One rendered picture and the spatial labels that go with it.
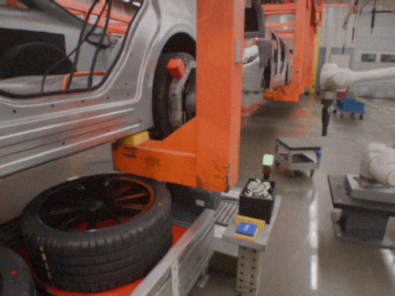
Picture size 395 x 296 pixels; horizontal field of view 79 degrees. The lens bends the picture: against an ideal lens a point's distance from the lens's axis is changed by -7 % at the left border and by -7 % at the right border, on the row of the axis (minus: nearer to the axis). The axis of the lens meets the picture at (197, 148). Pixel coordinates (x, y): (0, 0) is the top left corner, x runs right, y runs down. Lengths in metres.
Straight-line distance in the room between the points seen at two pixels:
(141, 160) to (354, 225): 1.44
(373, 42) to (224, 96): 14.12
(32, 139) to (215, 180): 0.75
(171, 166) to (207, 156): 0.21
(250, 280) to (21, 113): 1.16
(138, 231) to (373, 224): 1.53
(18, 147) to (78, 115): 0.26
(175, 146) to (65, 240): 0.62
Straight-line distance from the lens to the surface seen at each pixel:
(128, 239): 0.99
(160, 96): 1.54
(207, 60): 1.11
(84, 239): 1.00
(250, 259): 1.25
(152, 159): 1.32
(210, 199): 1.49
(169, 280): 1.04
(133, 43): 1.40
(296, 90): 5.24
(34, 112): 1.03
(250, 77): 4.27
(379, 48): 15.09
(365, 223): 2.01
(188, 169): 1.23
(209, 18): 1.12
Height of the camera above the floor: 1.06
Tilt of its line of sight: 17 degrees down
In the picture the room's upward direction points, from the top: straight up
